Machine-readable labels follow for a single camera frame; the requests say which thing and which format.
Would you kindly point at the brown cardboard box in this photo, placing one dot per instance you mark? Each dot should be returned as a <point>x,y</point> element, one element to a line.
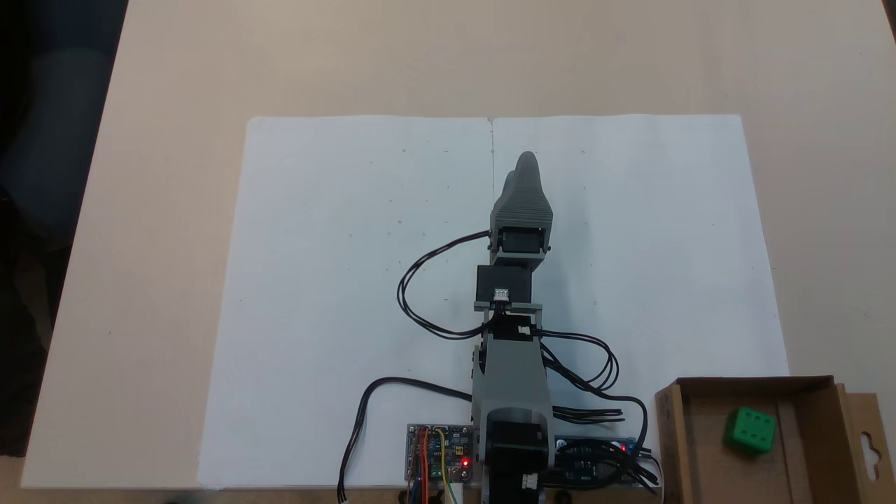
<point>700,448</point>

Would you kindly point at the small motor driver board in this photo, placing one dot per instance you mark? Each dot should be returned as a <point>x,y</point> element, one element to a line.
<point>455,448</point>

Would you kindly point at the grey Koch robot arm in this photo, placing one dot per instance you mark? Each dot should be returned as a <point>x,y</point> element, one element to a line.
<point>511,378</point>

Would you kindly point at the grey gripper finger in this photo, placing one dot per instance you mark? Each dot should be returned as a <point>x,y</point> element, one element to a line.
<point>525,203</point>

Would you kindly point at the white paper sheet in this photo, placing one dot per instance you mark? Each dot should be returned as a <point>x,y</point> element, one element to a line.
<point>336,280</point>

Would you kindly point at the blue circuit board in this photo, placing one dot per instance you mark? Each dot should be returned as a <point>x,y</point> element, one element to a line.
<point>581,455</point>

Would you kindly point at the green die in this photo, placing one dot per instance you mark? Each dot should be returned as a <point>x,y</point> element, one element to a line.
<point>750,430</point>

